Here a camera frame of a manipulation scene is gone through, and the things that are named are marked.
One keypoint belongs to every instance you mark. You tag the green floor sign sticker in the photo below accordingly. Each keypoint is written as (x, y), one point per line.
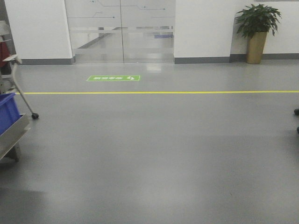
(120, 78)

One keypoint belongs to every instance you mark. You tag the glass double door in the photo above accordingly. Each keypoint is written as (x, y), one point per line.
(121, 31)

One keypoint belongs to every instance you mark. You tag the gold tall planter pot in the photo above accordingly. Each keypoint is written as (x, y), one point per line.
(255, 47)

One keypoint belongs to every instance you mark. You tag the blue plastic bin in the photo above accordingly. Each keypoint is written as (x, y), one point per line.
(9, 112)

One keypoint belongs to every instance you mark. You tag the green potted plant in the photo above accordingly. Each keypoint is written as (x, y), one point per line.
(256, 19)

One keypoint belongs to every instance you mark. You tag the stainless steel cart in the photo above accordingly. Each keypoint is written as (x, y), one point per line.
(9, 140)

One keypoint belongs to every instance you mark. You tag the black caster wheel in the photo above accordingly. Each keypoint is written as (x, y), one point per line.
(296, 111)

